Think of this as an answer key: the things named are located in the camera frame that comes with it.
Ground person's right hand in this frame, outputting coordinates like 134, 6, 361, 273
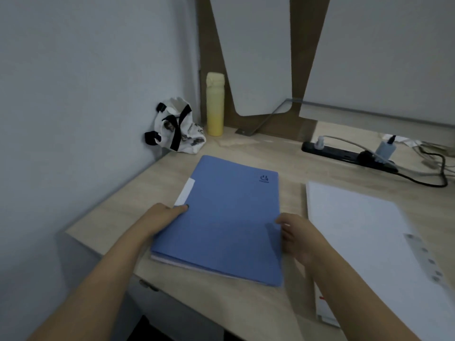
275, 213, 333, 270

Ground person's left hand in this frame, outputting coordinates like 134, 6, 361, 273
136, 203, 190, 245

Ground transparent folder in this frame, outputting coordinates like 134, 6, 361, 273
305, 180, 455, 341

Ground blue folder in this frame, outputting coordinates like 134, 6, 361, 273
151, 155, 283, 288

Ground metal clip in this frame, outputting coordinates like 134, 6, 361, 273
404, 233, 445, 285

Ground person's left forearm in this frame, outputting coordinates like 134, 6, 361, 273
28, 223, 157, 341

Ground person's right forearm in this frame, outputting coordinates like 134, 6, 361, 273
309, 248, 420, 341

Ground white black printed bag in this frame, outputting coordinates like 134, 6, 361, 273
144, 97, 207, 154

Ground black power strip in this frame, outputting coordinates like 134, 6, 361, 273
301, 141, 399, 174

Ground white charger adapter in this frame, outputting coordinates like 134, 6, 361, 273
376, 135, 397, 159

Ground yellow bottle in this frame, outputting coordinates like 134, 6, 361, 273
206, 72, 225, 137

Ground loose white papers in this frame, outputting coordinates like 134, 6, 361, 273
382, 135, 424, 146

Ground brown cardboard board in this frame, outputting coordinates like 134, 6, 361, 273
195, 0, 331, 143

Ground white rounded board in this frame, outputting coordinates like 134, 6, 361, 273
209, 0, 291, 117

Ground large white board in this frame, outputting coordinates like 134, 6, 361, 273
298, 0, 455, 130

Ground tangle of white cables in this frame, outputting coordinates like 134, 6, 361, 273
412, 142, 455, 178

